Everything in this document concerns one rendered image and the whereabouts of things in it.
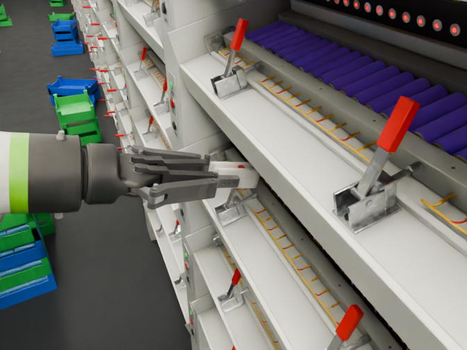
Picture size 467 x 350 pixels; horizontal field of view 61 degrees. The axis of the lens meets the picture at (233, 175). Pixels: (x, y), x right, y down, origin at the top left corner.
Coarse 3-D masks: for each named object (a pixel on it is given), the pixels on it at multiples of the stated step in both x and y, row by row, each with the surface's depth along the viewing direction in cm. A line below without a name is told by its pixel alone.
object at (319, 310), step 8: (248, 208) 60; (256, 224) 57; (264, 232) 55; (272, 248) 53; (280, 256) 51; (288, 264) 50; (296, 280) 48; (304, 288) 47; (312, 296) 46; (312, 304) 45; (320, 312) 44; (328, 320) 43; (328, 328) 43; (344, 344) 41
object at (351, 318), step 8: (352, 312) 36; (360, 312) 35; (344, 320) 36; (352, 320) 36; (360, 320) 36; (336, 328) 37; (344, 328) 36; (352, 328) 36; (336, 336) 37; (344, 336) 36; (336, 344) 37
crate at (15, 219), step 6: (6, 216) 123; (12, 216) 124; (18, 216) 125; (24, 216) 126; (30, 216) 127; (6, 222) 124; (12, 222) 125; (18, 222) 126; (24, 222) 127; (0, 228) 124; (6, 228) 125
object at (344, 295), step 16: (240, 160) 67; (240, 192) 63; (256, 192) 60; (272, 208) 56; (288, 224) 53; (304, 240) 50; (304, 256) 50; (320, 256) 48; (320, 272) 46; (336, 272) 45; (336, 288) 44; (352, 288) 43; (336, 304) 44; (352, 304) 42; (368, 320) 40; (384, 336) 38
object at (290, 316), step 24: (192, 144) 70; (216, 144) 72; (216, 192) 66; (216, 216) 61; (264, 216) 59; (240, 240) 56; (264, 240) 55; (288, 240) 54; (240, 264) 53; (264, 264) 52; (264, 288) 49; (288, 288) 48; (312, 288) 47; (264, 312) 48; (288, 312) 46; (312, 312) 45; (336, 312) 44; (288, 336) 43; (312, 336) 43; (360, 336) 41
